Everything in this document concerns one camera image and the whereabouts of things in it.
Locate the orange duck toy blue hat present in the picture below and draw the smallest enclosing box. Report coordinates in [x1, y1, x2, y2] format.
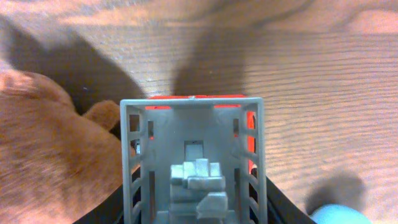
[310, 204, 372, 224]

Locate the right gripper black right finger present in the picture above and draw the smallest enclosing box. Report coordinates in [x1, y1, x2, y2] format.
[251, 177, 316, 224]

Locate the red toy truck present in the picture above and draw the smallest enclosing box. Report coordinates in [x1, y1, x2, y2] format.
[120, 95, 268, 223]

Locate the brown plush toy with carrot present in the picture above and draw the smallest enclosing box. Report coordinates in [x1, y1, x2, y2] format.
[1, 70, 123, 223]

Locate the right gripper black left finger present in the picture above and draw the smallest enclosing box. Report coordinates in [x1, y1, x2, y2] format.
[73, 185, 124, 224]

